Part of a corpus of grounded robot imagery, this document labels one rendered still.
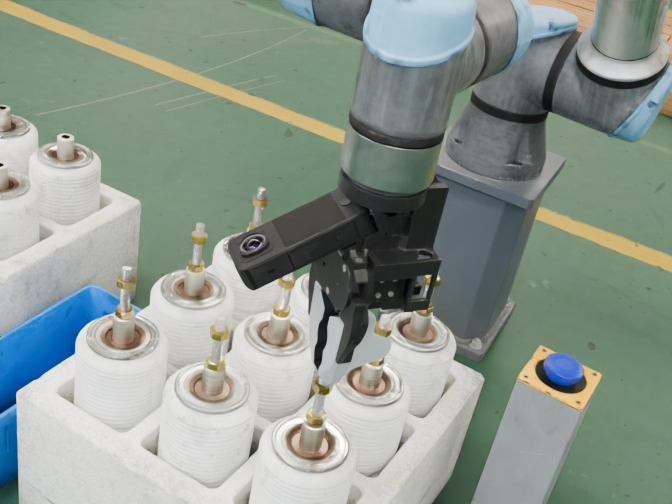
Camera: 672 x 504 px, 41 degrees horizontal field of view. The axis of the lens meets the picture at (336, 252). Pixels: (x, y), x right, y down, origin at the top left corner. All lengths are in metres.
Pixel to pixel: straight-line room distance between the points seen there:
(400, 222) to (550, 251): 1.10
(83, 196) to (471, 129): 0.56
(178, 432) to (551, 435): 0.37
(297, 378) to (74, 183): 0.46
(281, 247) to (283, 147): 1.27
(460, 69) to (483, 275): 0.76
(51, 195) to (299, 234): 0.63
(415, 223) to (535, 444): 0.33
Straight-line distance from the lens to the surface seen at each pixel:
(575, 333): 1.60
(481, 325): 1.45
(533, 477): 0.99
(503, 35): 0.73
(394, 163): 0.67
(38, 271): 1.23
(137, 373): 0.95
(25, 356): 1.23
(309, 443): 0.87
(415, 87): 0.64
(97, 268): 1.33
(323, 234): 0.70
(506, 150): 1.32
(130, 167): 1.81
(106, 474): 0.98
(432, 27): 0.63
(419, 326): 1.03
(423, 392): 1.05
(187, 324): 1.02
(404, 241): 0.74
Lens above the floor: 0.87
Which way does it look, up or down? 32 degrees down
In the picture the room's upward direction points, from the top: 12 degrees clockwise
